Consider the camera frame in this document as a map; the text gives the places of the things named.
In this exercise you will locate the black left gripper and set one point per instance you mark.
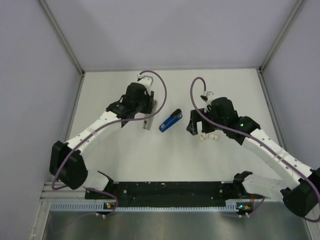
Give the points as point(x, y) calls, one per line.
point(148, 109)

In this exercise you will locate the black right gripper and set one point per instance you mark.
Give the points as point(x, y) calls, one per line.
point(195, 117)

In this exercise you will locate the grey and black stapler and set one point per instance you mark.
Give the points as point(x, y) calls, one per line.
point(147, 123)

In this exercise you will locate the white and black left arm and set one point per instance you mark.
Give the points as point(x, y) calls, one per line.
point(74, 173)

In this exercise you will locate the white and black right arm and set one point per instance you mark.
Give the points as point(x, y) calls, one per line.
point(299, 186)

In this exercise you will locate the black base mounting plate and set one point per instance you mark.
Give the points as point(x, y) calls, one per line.
point(175, 194)

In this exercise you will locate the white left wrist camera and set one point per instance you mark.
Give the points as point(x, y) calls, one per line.
point(146, 81)

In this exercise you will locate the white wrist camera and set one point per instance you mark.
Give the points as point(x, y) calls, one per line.
point(208, 96)
point(146, 81)

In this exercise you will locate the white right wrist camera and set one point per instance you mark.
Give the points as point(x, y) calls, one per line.
point(208, 96)

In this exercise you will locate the aluminium frame rail front left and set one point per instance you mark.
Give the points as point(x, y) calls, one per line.
point(61, 194)

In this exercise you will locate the aluminium frame post left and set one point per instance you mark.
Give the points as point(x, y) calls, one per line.
point(60, 35)

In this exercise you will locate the aluminium frame post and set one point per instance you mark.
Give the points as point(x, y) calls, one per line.
point(290, 20)
point(60, 35)

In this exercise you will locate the light blue slotted cable duct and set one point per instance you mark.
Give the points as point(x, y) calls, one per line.
point(69, 206)

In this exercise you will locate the aluminium frame post right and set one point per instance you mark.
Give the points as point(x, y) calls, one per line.
point(290, 20)

